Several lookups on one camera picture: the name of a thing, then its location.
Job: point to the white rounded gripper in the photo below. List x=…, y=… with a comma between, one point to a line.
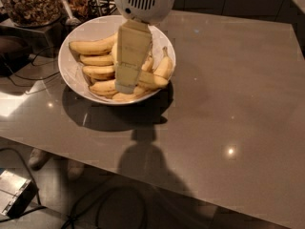
x=144, y=4

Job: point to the curved yellow banana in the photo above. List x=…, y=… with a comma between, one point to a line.
x=141, y=78

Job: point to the top long yellow banana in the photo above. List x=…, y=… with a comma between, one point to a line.
x=96, y=47

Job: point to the middle yellow banana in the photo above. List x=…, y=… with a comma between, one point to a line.
x=148, y=64

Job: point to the right short yellow banana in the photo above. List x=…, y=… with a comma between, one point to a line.
x=165, y=67

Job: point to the bottom yellow banana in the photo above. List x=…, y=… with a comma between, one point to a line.
x=137, y=93

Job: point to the lower left yellow banana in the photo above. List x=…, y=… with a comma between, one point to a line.
x=104, y=87

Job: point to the white ceramic bowl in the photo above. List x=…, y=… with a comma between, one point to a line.
x=70, y=65

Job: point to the glass jar of nuts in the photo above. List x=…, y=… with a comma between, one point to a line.
x=32, y=13

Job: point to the silver metal box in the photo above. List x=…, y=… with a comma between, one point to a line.
x=16, y=193

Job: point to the black wire rack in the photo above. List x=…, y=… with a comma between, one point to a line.
x=101, y=8

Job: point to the white handled scoop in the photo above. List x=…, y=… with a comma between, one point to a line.
x=71, y=19

